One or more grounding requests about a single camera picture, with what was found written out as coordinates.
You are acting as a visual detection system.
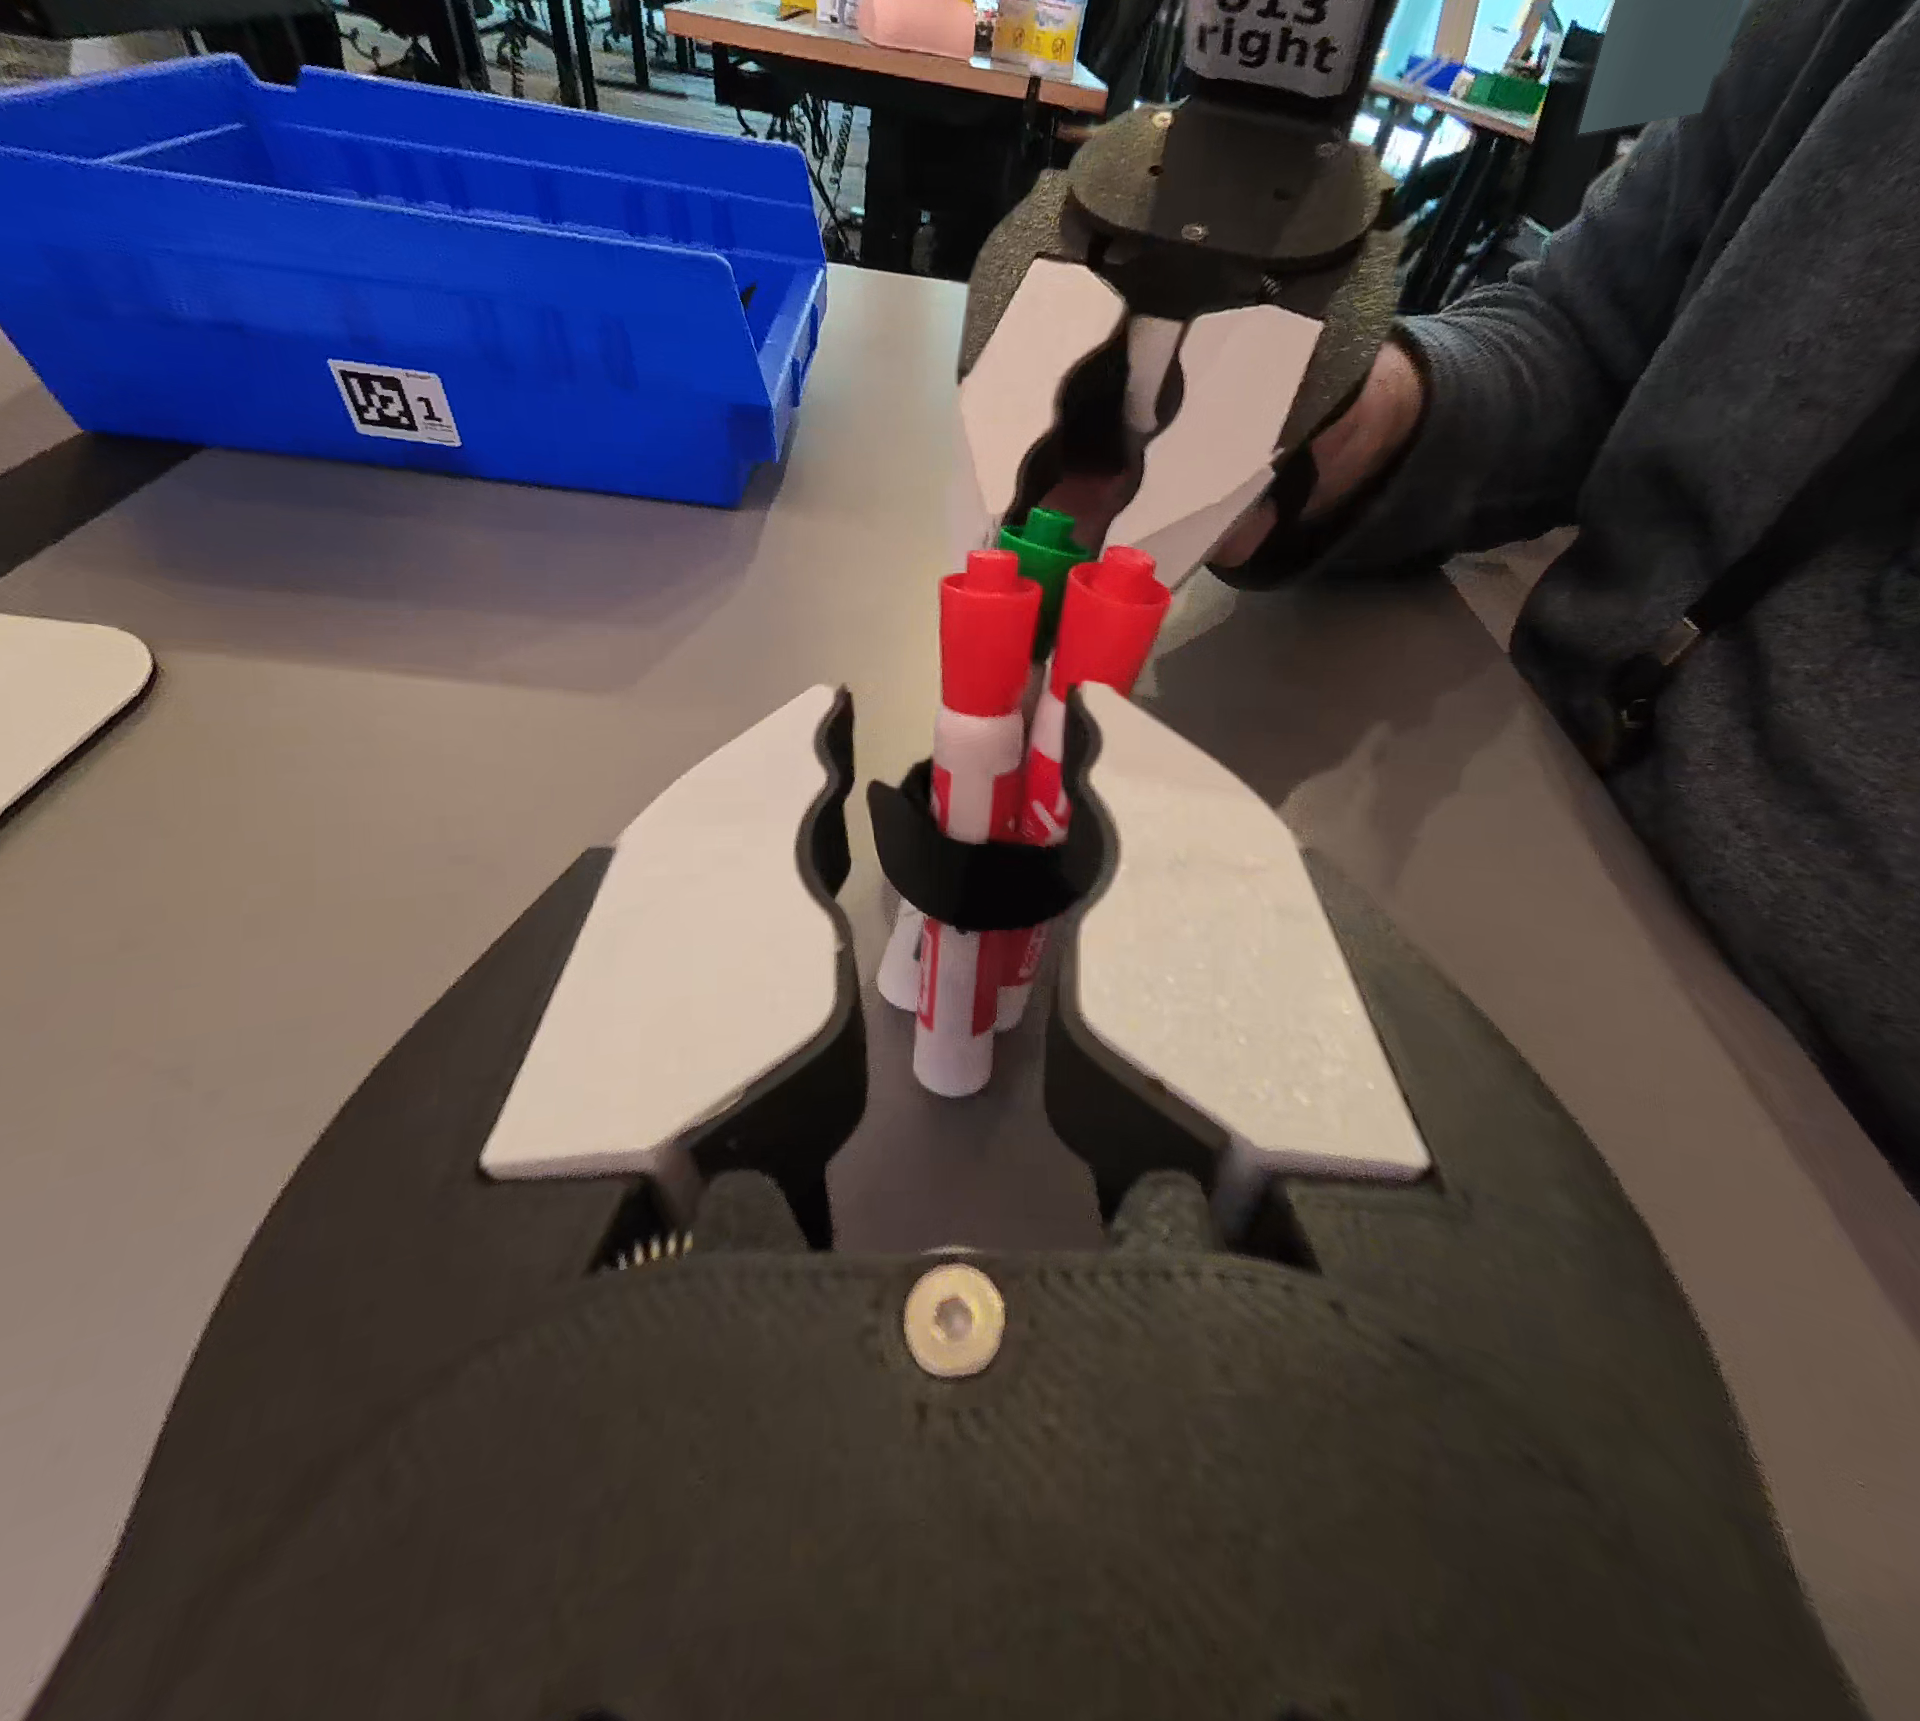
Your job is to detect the green marker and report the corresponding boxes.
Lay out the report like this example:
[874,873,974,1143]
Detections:
[876,507,1091,1010]

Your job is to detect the side table with black legs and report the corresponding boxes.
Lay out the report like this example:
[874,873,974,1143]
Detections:
[1369,56,1549,299]

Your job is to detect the person's right hand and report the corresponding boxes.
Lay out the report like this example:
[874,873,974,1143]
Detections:
[1206,338,1429,592]

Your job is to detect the black strap with clip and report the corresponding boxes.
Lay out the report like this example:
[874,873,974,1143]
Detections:
[1596,447,1920,771]

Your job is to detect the black elastic band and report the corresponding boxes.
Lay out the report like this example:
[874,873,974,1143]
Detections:
[867,760,1120,935]

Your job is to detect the person's grey sweater torso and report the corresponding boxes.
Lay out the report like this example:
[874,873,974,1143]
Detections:
[1506,0,1920,1199]

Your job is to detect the red marker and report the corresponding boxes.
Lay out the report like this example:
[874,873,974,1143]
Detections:
[983,547,1177,1037]
[911,548,1048,1097]

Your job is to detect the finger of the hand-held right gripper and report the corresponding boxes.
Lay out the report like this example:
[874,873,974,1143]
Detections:
[956,254,1147,540]
[1116,302,1332,592]

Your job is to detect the person's right forearm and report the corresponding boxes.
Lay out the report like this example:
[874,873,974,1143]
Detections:
[1320,123,1788,569]

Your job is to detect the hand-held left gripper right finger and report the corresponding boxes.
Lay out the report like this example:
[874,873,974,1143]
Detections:
[1045,683,1435,1246]

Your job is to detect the blue bin with square tag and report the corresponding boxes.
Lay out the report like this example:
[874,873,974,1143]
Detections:
[0,52,830,511]

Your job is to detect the wooden table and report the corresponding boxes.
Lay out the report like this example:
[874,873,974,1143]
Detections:
[664,0,1113,253]

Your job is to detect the white document stand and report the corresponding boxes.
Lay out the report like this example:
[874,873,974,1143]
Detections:
[0,615,157,822]

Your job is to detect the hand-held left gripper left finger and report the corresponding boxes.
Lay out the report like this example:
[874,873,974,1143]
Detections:
[480,683,873,1251]

